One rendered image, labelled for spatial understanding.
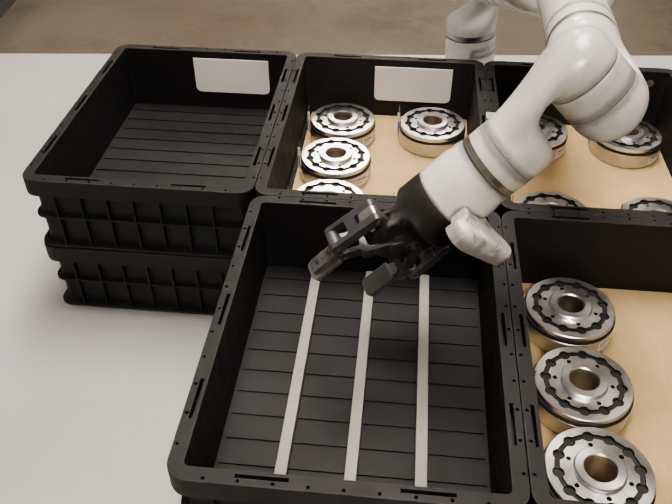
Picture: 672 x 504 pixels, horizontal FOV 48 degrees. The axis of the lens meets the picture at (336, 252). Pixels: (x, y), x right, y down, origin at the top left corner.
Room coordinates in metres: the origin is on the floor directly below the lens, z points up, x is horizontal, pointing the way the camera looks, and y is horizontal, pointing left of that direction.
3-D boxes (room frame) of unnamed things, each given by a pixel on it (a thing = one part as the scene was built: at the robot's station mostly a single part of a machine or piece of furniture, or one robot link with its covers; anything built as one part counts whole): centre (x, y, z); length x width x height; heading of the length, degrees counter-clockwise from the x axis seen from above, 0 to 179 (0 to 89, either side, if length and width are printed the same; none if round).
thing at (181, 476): (0.53, -0.03, 0.92); 0.40 x 0.30 x 0.02; 174
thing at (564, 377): (0.51, -0.26, 0.86); 0.05 x 0.05 x 0.01
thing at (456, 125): (1.03, -0.15, 0.86); 0.10 x 0.10 x 0.01
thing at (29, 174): (0.96, 0.23, 0.92); 0.40 x 0.30 x 0.02; 174
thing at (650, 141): (1.00, -0.45, 0.86); 0.10 x 0.10 x 0.01
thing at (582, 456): (0.40, -0.24, 0.86); 0.05 x 0.05 x 0.01
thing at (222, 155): (0.96, 0.23, 0.87); 0.40 x 0.30 x 0.11; 174
